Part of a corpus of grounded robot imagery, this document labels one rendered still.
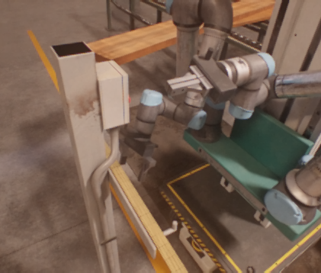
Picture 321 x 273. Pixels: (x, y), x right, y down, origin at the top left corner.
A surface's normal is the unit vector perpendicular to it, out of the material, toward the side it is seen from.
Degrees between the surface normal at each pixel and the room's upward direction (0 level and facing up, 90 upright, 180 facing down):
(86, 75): 90
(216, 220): 0
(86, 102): 90
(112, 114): 90
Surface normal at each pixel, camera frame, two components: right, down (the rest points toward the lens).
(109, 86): 0.51, 0.57
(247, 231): 0.05, -0.77
